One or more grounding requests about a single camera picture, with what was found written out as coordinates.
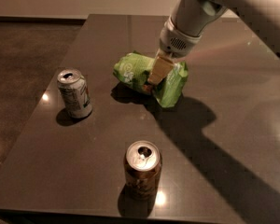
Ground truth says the silver green 7up can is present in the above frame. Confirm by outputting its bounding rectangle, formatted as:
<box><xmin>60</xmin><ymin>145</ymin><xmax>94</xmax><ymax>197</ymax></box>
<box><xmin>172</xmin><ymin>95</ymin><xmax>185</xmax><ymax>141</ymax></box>
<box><xmin>57</xmin><ymin>69</ymin><xmax>92</xmax><ymax>119</ymax></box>

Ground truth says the green rice chip bag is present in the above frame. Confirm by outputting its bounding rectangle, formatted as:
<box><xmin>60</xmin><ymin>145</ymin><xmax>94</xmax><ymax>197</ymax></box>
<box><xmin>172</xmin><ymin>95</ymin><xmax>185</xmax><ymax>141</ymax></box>
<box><xmin>113</xmin><ymin>52</ymin><xmax>189</xmax><ymax>108</ymax></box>

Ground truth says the brown soda can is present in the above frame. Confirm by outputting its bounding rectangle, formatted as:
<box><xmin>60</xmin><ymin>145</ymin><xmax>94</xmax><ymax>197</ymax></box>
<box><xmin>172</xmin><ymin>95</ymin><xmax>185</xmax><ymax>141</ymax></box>
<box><xmin>124</xmin><ymin>140</ymin><xmax>162</xmax><ymax>200</ymax></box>

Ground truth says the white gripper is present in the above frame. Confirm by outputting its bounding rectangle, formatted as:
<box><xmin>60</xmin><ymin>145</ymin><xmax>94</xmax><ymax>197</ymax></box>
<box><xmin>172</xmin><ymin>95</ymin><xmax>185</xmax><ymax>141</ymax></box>
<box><xmin>147</xmin><ymin>16</ymin><xmax>202</xmax><ymax>86</ymax></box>

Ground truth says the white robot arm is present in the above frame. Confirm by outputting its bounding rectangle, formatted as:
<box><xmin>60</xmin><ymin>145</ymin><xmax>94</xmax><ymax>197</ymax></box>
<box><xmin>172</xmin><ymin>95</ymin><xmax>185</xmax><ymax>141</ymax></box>
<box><xmin>147</xmin><ymin>0</ymin><xmax>280</xmax><ymax>86</ymax></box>

